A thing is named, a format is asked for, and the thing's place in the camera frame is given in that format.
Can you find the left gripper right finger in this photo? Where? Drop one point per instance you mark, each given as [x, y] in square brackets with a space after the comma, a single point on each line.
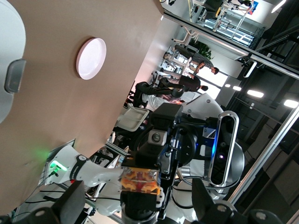
[203, 205]

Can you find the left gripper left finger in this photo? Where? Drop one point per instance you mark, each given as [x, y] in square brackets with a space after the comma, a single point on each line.
[70, 205]

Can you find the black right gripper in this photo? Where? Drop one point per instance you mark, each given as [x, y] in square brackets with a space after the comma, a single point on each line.
[184, 149]

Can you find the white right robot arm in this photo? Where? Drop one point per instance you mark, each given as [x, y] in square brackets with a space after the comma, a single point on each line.
[102, 175]

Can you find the white lidded box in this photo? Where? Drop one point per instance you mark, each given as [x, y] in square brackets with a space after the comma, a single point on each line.
[9, 35]

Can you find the white plastic bin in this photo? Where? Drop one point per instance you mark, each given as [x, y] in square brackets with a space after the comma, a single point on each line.
[133, 119]

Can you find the person in black jacket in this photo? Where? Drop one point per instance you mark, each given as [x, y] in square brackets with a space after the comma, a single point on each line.
[144, 88]

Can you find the person in dark shirt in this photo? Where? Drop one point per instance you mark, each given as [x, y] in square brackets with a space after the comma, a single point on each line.
[189, 82]

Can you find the person in striped shirt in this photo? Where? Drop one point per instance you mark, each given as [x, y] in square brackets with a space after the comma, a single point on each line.
[201, 59]

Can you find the green potted plant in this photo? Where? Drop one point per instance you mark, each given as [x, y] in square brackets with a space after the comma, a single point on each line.
[205, 50]

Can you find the pink round plate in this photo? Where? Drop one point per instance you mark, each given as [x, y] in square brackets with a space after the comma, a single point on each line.
[91, 58]

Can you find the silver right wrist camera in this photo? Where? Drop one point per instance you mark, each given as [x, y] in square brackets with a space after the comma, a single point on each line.
[224, 140]

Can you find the aluminium diagonal post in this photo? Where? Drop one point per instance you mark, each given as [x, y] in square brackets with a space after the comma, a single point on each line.
[263, 158]

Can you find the metal frame beam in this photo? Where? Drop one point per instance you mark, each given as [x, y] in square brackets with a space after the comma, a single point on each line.
[222, 38]

